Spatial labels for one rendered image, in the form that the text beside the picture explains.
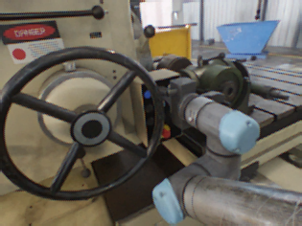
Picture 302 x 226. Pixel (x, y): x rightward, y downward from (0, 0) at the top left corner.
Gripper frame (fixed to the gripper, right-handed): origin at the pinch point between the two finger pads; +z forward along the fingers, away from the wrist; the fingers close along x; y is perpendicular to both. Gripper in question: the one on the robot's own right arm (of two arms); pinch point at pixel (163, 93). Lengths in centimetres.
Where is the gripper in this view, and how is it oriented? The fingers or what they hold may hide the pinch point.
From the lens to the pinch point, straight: 63.4
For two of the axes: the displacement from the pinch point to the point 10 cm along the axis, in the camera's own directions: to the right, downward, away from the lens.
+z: -4.6, -3.6, 8.2
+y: -8.8, 2.8, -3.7
